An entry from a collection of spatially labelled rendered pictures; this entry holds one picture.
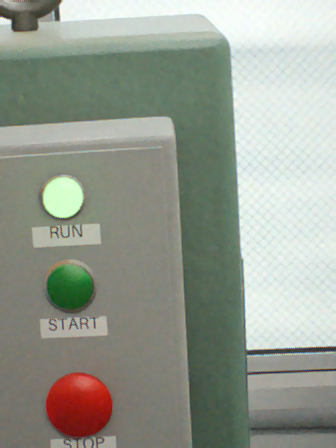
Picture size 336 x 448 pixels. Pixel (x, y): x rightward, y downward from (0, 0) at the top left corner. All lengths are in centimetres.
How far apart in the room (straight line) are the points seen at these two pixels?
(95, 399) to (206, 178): 12
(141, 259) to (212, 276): 7
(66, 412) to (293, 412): 150
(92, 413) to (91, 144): 12
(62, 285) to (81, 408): 6
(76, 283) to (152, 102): 10
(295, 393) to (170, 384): 148
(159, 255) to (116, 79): 10
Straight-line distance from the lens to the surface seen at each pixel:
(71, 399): 55
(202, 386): 63
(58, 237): 54
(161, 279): 55
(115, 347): 56
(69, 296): 54
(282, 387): 204
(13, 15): 70
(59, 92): 60
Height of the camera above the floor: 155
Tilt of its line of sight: 12 degrees down
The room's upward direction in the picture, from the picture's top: 3 degrees counter-clockwise
